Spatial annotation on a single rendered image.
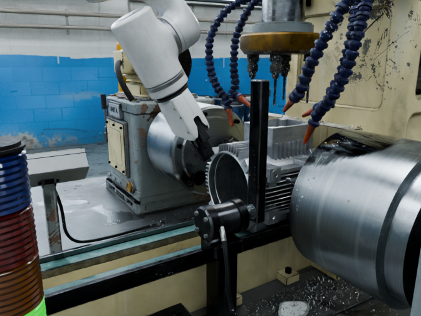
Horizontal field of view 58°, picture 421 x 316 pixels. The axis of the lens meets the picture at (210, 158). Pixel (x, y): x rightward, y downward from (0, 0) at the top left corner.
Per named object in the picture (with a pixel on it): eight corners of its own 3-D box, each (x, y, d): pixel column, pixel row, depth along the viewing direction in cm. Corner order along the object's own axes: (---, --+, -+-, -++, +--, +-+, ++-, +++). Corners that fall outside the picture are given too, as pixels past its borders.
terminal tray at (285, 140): (280, 146, 95) (282, 117, 93) (312, 155, 86) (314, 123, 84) (242, 152, 89) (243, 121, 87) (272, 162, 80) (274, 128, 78)
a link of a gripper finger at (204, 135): (181, 107, 76) (180, 120, 81) (207, 135, 74) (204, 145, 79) (186, 104, 76) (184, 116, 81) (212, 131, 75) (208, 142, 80)
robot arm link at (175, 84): (138, 87, 77) (145, 100, 79) (155, 90, 70) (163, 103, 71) (169, 66, 80) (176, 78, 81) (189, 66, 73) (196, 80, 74)
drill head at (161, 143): (194, 163, 140) (193, 94, 134) (256, 190, 110) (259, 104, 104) (129, 173, 127) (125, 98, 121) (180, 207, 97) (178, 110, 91)
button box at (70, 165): (85, 179, 91) (80, 160, 93) (90, 166, 85) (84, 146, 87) (5, 192, 82) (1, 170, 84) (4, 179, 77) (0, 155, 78)
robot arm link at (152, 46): (173, 63, 80) (138, 87, 77) (141, 3, 74) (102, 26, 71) (192, 64, 73) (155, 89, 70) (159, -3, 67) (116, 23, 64)
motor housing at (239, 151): (267, 199, 102) (270, 129, 97) (322, 223, 86) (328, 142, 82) (204, 214, 92) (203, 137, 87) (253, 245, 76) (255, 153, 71)
